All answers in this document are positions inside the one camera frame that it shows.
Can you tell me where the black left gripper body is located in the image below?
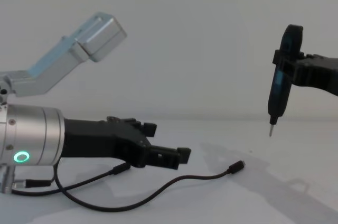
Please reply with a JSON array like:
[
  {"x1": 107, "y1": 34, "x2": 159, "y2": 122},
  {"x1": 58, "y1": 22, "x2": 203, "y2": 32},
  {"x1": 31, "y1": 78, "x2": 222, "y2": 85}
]
[{"x1": 64, "y1": 115, "x2": 153, "y2": 169}]

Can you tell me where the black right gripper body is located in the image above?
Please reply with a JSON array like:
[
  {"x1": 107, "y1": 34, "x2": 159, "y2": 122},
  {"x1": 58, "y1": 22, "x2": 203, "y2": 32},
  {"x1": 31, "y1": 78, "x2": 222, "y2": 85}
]
[{"x1": 313, "y1": 55, "x2": 338, "y2": 96}]

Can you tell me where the black electric screwdriver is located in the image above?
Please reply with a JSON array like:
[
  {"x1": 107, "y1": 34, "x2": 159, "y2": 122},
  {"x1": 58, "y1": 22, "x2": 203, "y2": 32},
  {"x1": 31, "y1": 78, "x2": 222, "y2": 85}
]
[{"x1": 267, "y1": 24, "x2": 305, "y2": 138}]

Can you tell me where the white table cloth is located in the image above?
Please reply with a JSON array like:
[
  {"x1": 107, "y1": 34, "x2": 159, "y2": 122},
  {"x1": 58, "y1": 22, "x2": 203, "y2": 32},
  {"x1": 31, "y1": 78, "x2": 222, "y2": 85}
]
[{"x1": 0, "y1": 118, "x2": 338, "y2": 224}]

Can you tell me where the black charging cable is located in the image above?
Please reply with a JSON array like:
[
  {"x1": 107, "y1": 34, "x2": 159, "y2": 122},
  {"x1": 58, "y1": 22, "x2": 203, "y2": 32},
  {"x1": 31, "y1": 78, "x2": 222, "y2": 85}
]
[{"x1": 10, "y1": 160, "x2": 246, "y2": 207}]

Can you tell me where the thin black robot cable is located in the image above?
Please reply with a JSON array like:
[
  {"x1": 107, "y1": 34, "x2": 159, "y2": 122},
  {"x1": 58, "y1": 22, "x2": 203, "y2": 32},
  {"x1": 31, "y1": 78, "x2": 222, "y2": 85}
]
[{"x1": 15, "y1": 164, "x2": 58, "y2": 188}]

